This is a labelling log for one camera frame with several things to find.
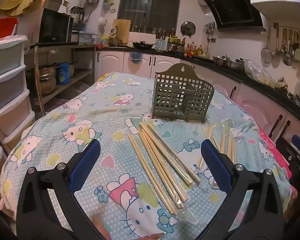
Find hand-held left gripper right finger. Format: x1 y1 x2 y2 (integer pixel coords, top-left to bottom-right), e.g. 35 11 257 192
201 139 284 240

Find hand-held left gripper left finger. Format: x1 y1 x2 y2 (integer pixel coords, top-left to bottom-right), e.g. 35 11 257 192
16 139 102 240

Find group of thin bamboo chopsticks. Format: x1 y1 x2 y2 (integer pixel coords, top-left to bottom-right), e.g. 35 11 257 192
196 126 238 173

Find pile of bamboo chopsticks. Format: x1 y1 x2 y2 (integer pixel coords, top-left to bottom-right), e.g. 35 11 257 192
127 122 202 224

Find green perforated utensil holder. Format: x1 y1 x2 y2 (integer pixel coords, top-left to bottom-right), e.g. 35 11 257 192
152 64 215 123

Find row of hanging kitchen utensils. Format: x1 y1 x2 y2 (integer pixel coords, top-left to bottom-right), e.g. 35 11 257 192
261 22 300 67

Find pink blanket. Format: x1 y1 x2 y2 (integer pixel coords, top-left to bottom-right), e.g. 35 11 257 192
256 126 294 193

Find cartoon cat printed blanket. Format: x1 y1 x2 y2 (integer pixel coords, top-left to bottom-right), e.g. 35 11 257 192
1 71 294 240

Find ginger roots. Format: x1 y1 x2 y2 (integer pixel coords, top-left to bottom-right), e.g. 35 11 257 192
276 77 288 91

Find black kitchen countertop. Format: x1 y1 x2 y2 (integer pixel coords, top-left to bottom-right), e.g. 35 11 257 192
96 44 300 128

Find clear plastic bag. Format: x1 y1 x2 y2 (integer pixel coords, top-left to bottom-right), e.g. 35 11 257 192
244 59 277 87

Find metal shelf rack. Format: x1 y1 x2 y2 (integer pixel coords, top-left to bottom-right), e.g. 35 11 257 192
24 44 97 117

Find stacked steel pots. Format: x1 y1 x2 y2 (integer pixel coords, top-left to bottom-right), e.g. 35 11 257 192
27 64 59 95

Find blue canister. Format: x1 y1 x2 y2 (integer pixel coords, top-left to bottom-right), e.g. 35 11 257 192
56 62 70 85

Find steel pot with lid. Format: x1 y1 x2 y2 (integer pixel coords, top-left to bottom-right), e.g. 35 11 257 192
69 61 80 78

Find steel pots on stove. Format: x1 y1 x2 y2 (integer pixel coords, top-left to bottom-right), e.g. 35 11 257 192
212 55 245 72

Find white kitchen base cabinets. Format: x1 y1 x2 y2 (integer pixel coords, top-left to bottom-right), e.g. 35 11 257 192
95 51 300 155

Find plastic drawer tower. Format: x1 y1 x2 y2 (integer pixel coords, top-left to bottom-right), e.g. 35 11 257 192
0 35 36 188

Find cluster of sauce bottles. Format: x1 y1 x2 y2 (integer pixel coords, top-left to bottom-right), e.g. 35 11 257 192
184 42 208 57

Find blue hanging bag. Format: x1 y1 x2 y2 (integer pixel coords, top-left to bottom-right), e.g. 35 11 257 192
129 51 143 63

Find black spice rack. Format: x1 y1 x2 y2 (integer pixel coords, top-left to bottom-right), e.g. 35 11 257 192
168 35 187 53

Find light blue plastic box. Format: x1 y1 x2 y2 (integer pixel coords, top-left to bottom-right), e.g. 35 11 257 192
79 31 97 44

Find black wok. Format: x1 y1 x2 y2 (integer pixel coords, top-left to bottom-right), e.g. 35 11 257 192
132 41 156 50

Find light blue knife block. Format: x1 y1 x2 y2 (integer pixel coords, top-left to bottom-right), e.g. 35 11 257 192
155 36 169 52

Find metal sink faucet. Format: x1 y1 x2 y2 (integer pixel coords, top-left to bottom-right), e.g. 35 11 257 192
109 26 119 45

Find small hanging tools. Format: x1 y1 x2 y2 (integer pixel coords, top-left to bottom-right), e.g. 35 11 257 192
204 21 215 36

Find wooden cutting board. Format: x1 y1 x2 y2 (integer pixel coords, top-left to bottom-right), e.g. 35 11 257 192
112 19 131 44

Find steel pot lid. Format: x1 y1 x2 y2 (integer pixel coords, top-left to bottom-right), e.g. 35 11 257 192
181 21 196 36

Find black and white microwave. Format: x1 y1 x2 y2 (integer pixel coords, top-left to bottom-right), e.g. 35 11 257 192
16 7 74 45

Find row of glass jars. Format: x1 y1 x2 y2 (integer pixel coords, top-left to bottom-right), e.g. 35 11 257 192
130 25 177 37

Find blender with dark jar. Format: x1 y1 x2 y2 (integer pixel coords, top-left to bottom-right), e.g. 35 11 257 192
69 6 86 43

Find black range hood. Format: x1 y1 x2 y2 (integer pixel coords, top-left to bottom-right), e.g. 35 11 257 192
203 0 267 32

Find red plastic basin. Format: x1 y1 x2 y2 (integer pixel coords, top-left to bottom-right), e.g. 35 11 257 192
0 17 19 43

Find grey metal box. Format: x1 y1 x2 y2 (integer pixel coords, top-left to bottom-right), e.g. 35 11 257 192
22 0 63 14

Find dark framed window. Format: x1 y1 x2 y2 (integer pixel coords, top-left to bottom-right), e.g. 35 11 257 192
117 0 183 33

